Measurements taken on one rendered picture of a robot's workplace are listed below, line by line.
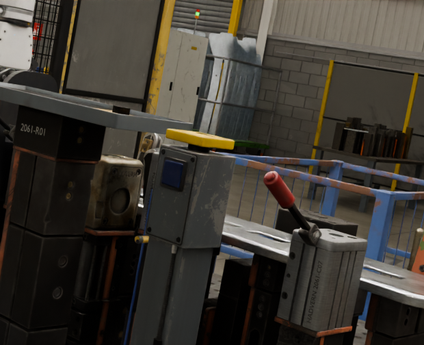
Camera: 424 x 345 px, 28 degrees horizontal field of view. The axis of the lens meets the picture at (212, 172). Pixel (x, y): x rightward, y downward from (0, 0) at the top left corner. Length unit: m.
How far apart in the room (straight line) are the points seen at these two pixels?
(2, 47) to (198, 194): 1.04
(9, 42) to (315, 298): 1.11
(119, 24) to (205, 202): 4.13
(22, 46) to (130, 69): 3.29
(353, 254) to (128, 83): 4.22
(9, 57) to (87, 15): 2.93
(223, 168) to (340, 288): 0.22
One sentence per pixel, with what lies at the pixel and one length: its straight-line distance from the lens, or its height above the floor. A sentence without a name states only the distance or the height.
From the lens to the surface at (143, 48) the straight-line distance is 5.33.
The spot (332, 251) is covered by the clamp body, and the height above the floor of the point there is 1.05.
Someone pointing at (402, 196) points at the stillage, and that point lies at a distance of 3.44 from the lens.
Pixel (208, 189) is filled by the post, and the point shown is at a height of 1.10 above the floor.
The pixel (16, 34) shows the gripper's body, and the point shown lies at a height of 1.25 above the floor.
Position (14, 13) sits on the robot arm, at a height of 1.30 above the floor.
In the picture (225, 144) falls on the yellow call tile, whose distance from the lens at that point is 1.02.
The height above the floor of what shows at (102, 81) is 1.13.
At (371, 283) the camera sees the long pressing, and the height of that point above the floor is 1.00.
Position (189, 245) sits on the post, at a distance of 1.00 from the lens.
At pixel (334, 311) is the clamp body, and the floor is 0.97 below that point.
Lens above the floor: 1.22
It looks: 6 degrees down
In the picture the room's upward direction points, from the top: 10 degrees clockwise
